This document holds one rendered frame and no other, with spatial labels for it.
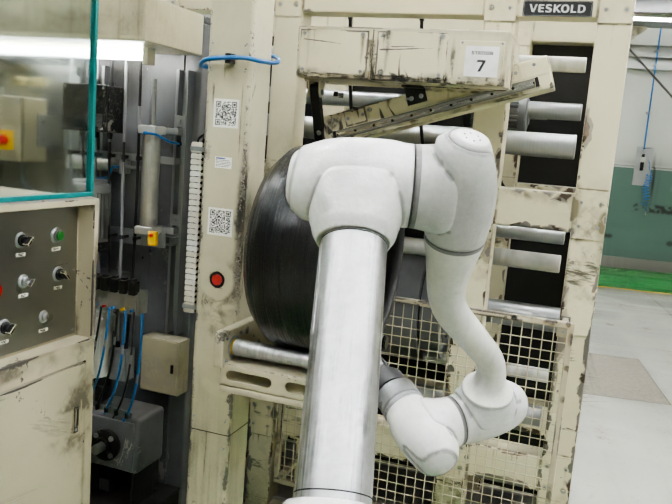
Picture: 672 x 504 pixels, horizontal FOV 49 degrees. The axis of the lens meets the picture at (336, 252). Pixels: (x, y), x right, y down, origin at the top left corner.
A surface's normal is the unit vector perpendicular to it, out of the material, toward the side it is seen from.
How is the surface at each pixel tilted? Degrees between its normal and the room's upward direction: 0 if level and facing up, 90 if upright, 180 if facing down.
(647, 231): 90
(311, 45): 90
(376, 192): 65
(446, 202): 112
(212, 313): 90
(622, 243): 90
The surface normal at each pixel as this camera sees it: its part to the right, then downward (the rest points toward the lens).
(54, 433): 0.94, 0.12
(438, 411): 0.14, -0.83
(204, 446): -0.34, 0.11
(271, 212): -0.28, -0.29
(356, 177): -0.04, -0.38
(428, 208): 0.03, 0.53
